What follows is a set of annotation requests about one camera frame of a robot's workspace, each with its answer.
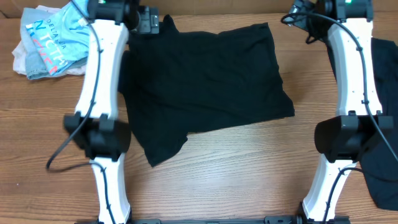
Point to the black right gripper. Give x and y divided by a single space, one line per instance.
298 15

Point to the pale pink folded garment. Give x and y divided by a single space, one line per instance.
26 60

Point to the light blue printed t-shirt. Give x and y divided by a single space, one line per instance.
59 40

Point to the grey-blue folded garment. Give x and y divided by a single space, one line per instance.
32 59

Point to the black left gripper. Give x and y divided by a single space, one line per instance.
148 22

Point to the black t-shirt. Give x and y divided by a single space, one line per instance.
176 83

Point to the black clothes pile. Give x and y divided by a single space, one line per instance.
370 139

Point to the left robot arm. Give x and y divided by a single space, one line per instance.
95 127

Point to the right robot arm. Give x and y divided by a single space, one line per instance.
346 28

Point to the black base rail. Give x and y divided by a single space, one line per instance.
266 220

